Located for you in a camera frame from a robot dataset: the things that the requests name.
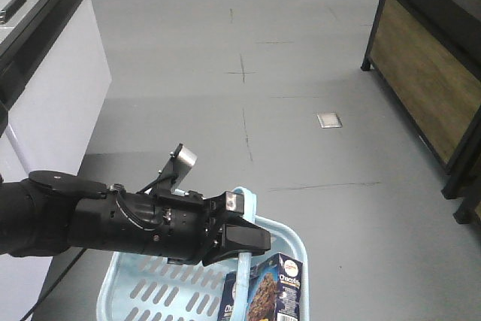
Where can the blue chocolate cookie box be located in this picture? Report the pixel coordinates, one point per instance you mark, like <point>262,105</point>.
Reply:
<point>276,289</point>

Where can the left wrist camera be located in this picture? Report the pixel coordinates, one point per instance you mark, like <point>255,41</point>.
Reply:
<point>180,163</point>

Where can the near white chest freezer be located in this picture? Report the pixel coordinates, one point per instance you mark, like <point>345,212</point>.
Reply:
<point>54,78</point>

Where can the light blue plastic basket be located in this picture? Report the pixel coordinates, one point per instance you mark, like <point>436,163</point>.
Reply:
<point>139,287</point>

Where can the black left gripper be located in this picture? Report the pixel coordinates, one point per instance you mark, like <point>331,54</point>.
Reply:
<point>186,230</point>

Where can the dark wooden display stand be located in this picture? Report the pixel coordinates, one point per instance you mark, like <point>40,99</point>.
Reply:
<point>427,52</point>

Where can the far steel floor box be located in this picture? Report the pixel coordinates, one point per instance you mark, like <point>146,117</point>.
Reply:
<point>329,121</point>

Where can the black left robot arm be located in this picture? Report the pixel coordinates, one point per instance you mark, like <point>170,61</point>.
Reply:
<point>49,212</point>

